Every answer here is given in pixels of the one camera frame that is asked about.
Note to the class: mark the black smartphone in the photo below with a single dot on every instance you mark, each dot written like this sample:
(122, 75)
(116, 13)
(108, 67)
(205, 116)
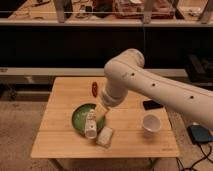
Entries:
(150, 104)

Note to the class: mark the long workbench shelf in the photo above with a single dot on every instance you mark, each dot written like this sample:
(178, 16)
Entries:
(107, 13)

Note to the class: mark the red chili pepper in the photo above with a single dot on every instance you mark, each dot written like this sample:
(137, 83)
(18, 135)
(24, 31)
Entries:
(95, 89)

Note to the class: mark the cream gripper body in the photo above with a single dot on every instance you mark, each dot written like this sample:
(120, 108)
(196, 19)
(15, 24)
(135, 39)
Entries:
(100, 110)

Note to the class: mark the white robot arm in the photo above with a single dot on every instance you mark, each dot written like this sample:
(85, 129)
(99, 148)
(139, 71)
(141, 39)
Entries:
(126, 72)

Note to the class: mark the green round plate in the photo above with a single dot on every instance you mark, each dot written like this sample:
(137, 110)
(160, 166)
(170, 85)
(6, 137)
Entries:
(81, 118)

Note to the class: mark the white plastic cup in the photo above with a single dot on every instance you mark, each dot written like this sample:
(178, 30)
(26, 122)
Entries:
(151, 125)

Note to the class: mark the white patterned cup lying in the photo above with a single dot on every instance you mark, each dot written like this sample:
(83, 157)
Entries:
(90, 129)

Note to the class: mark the wooden table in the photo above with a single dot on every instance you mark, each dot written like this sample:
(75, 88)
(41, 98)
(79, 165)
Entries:
(120, 135)

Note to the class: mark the dark blue box device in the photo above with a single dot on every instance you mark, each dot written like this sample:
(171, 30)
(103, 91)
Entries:
(199, 134)

